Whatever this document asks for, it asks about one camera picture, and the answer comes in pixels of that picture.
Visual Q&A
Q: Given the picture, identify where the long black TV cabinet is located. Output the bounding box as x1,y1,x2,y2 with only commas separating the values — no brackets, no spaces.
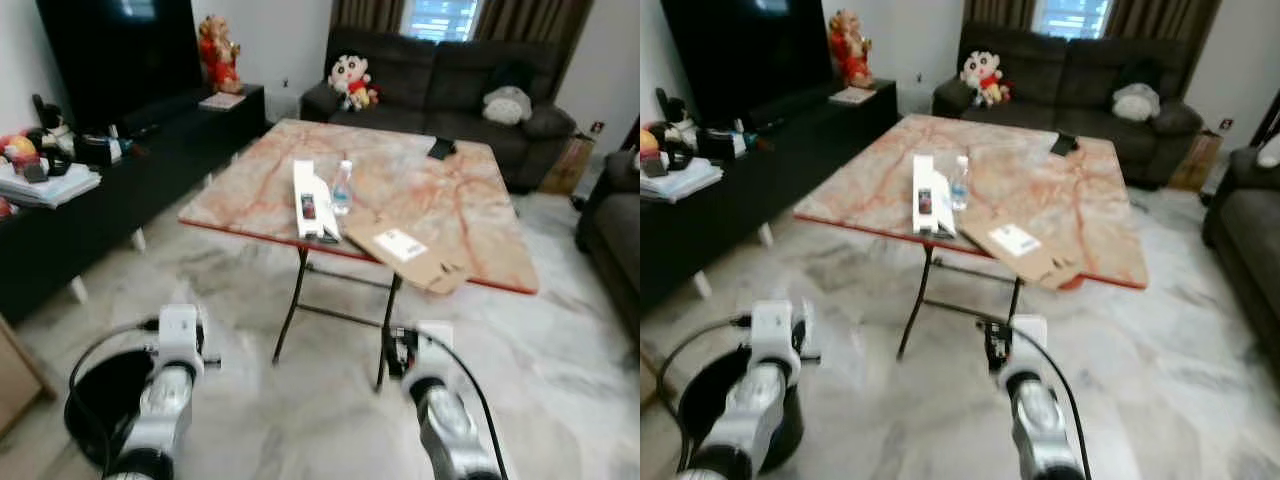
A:
0,85,268,326
640,80,899,311

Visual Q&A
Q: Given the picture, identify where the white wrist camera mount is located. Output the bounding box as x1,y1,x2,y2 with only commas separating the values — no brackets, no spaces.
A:
413,320,456,379
158,305,208,369
750,300,813,363
1008,315,1049,373

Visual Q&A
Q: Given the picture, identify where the large black television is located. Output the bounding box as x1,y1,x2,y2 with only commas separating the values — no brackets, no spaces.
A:
35,0,206,136
660,0,836,129

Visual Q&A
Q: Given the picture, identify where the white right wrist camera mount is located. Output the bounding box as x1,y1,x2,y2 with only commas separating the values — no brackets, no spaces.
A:
1008,315,1049,373
413,320,456,379

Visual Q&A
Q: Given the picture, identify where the small black box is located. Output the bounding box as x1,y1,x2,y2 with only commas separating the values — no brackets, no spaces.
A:
697,128,746,161
75,133,123,166

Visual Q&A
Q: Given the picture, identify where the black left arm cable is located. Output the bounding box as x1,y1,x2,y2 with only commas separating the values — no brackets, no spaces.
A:
655,315,753,471
65,318,163,471

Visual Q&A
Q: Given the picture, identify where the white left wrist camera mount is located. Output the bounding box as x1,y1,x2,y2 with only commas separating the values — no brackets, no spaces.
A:
750,300,813,363
158,305,208,369

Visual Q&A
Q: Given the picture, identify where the light wooden furniture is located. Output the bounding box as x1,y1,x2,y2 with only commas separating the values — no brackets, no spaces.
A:
0,315,56,436

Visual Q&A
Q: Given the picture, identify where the marble top folding table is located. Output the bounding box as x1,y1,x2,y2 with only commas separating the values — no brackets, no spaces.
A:
178,118,541,393
793,112,1149,361

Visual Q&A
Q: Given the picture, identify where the flat brown cardboard mailer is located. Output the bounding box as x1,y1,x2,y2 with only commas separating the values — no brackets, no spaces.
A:
960,208,1086,291
343,212,471,296

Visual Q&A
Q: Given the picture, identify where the red gold statue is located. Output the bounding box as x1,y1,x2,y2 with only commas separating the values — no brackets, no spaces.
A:
197,13,244,94
827,8,873,89

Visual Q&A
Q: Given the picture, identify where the brown curtain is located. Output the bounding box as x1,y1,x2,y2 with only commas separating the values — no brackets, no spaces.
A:
330,0,409,36
962,0,1039,31
472,0,596,101
1103,0,1223,96

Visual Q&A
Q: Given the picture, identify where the bright window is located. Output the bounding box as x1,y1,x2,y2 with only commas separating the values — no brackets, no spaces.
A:
400,0,481,43
1030,0,1113,39

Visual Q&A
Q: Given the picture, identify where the long white carton box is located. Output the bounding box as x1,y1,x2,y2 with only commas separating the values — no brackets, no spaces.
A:
910,153,959,239
292,158,343,244

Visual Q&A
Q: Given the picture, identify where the grey round plush cushion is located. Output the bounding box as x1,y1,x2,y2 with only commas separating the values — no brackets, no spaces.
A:
482,85,533,127
1112,82,1161,123

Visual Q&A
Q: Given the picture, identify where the brown cardboard box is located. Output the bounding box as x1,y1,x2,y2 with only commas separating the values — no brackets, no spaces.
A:
540,132,598,196
1168,130,1223,193

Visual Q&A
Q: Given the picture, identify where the stack of white papers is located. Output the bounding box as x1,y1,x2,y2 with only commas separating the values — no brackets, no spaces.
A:
640,157,724,203
0,162,103,209

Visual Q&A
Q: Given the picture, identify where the dark brown fabric sofa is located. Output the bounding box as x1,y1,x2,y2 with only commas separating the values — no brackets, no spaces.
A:
932,22,1206,189
300,27,578,193

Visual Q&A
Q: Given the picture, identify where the dark fabric armchair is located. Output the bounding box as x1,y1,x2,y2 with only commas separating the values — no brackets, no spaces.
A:
1202,145,1280,301
575,150,641,331

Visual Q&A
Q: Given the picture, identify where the cartoon boy plush doll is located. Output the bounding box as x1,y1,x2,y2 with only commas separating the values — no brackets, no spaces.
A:
960,50,1011,107
328,53,379,111

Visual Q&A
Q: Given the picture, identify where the black round rubbish bin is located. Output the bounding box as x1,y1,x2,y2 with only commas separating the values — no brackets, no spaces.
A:
63,345,161,473
678,345,806,476

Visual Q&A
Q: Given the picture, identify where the black upright desk gadget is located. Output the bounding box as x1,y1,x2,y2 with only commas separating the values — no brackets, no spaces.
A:
655,88,698,171
30,93,76,179

